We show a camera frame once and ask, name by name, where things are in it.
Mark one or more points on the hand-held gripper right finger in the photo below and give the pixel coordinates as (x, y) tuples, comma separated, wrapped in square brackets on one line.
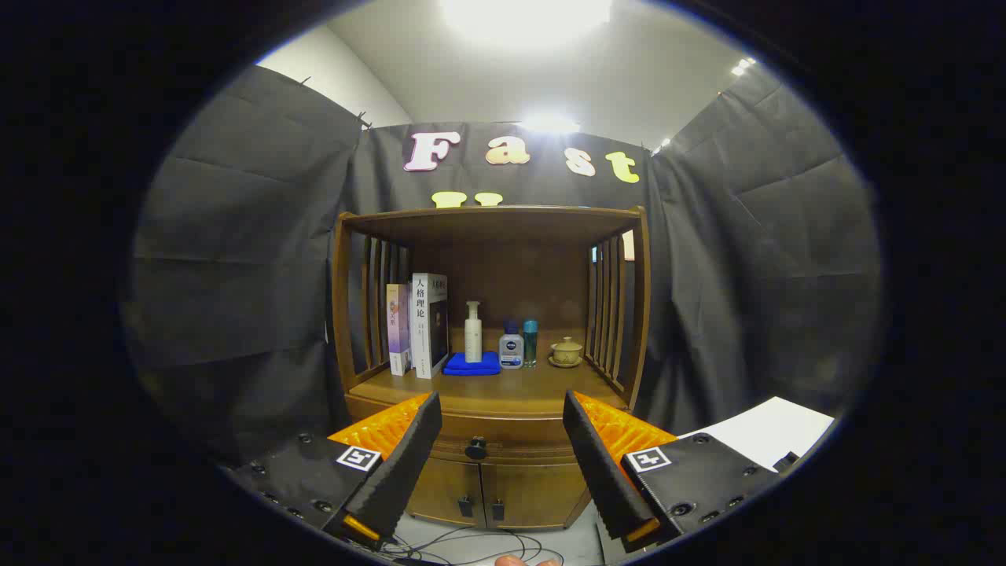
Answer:
[(601, 464)]

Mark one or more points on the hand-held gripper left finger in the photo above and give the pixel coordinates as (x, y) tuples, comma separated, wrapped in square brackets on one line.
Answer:
[(405, 464)]

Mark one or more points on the black drawer knob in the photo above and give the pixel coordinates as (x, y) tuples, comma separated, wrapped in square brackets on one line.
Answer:
[(476, 449)]

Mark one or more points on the brown wooden drawer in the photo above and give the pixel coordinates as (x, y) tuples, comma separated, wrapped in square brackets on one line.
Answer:
[(511, 431)]

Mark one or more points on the wooden cabinet door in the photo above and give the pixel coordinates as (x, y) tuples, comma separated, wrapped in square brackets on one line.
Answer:
[(444, 487), (542, 495)]

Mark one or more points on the wooden countertop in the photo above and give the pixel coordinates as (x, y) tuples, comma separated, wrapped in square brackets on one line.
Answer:
[(511, 389)]

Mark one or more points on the brown wooden cabinet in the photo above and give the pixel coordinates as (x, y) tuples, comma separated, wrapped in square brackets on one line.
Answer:
[(503, 267)]

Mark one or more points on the blue folded cloth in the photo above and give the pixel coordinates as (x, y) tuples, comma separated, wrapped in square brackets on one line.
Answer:
[(464, 368)]

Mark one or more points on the beige lidded teacup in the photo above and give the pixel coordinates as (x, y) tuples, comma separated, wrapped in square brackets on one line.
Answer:
[(566, 351)]

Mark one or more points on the purple book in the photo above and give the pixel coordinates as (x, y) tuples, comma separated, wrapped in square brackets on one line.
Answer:
[(398, 330)]

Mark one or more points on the white book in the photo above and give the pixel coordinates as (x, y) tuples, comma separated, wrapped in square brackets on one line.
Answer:
[(424, 330)]

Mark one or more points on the clear blue bottle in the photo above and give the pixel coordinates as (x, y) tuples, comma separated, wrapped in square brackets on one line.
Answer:
[(530, 342)]

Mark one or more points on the white bottle with blue cap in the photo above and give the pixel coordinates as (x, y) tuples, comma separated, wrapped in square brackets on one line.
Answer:
[(511, 354)]

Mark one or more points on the white pump bottle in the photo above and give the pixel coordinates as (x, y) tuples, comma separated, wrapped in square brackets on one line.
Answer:
[(473, 338)]

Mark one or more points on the black backdrop cloth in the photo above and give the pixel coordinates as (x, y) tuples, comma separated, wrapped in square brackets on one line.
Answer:
[(236, 236)]

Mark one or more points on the ceiling light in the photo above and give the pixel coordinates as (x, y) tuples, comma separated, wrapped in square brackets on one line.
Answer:
[(526, 17)]

